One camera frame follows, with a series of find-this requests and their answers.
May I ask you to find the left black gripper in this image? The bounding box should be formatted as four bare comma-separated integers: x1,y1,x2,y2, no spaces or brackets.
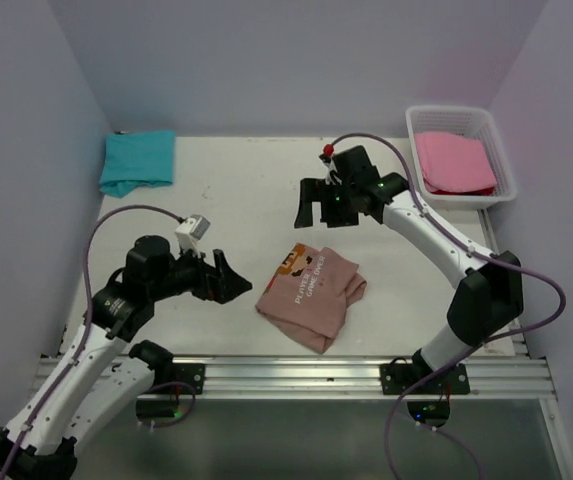
149,240,251,303

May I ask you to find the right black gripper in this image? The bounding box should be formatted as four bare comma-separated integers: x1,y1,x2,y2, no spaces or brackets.
295,177,359,228

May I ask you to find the dusty pink printed t-shirt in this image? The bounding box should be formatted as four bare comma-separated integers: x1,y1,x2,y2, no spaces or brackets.
255,243,367,354

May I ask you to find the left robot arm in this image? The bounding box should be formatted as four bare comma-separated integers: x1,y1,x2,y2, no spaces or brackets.
0,236,252,479

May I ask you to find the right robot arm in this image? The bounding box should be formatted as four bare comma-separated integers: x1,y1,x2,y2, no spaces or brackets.
294,144,524,393

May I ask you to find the red t-shirt in basket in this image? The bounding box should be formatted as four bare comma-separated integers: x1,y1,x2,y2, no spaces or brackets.
425,183,495,196

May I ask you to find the folded pink t-shirt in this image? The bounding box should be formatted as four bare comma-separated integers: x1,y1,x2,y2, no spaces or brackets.
414,131,497,191

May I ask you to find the white plastic basket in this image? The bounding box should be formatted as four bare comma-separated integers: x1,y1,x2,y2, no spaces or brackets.
406,105,517,210

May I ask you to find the folded teal t-shirt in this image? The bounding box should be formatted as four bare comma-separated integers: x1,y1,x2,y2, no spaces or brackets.
99,130,175,198

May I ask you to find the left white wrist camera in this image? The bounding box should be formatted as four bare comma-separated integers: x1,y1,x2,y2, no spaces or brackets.
174,214,211,256

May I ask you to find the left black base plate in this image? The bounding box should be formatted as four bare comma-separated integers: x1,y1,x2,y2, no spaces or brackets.
163,363,206,395

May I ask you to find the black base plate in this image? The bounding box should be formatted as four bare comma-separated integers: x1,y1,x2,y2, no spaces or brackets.
379,362,471,396
163,363,206,395

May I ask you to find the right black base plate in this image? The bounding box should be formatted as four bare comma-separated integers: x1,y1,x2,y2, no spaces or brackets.
379,362,471,396

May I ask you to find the aluminium mounting rail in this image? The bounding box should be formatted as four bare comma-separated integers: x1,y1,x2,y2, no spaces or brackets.
32,354,560,401

